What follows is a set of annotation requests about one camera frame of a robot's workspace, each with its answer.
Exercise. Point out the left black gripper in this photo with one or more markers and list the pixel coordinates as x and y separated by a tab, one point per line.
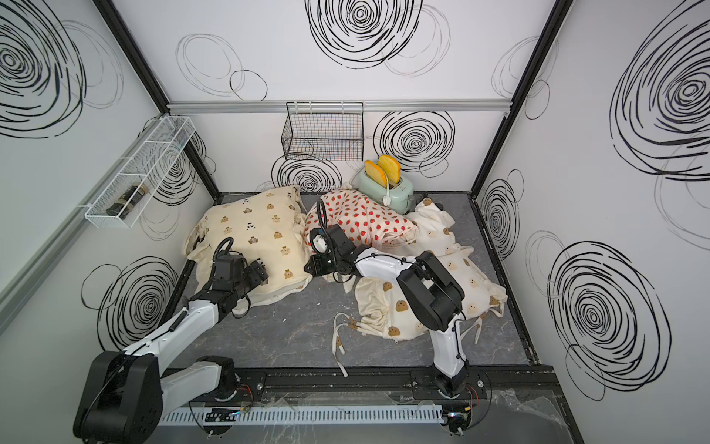
257	274

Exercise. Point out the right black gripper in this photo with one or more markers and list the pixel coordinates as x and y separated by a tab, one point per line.
315	261

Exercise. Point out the strawberry print pillow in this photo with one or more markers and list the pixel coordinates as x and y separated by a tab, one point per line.
366	222

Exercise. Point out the cream bear pillow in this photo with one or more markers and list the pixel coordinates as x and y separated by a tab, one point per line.
268	226

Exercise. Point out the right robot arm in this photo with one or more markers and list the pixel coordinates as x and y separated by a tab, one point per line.
429	289

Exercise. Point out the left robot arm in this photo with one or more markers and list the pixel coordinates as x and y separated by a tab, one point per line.
128	392

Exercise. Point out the cream bear pillowcase right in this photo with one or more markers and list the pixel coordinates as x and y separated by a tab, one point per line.
382	307

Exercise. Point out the mint green toaster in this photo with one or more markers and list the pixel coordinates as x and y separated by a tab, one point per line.
401	197

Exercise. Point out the front yellow toast slice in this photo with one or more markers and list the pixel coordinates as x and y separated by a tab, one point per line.
376	173

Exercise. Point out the yellow toast slice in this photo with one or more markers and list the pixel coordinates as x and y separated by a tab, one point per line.
391	168
376	173

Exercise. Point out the rear yellow toast slice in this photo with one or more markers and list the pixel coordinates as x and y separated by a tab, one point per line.
391	168

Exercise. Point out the dark item in shelf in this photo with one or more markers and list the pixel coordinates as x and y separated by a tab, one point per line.
127	201

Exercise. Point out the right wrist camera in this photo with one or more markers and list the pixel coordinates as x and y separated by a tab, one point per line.
319	241

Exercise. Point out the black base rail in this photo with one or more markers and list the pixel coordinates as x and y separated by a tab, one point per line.
418	382

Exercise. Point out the black wire basket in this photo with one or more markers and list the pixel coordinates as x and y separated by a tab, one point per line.
325	130

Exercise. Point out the white wire shelf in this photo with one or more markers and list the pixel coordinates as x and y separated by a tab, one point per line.
158	162

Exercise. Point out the white slotted cable duct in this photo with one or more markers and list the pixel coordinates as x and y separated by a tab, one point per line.
304	415

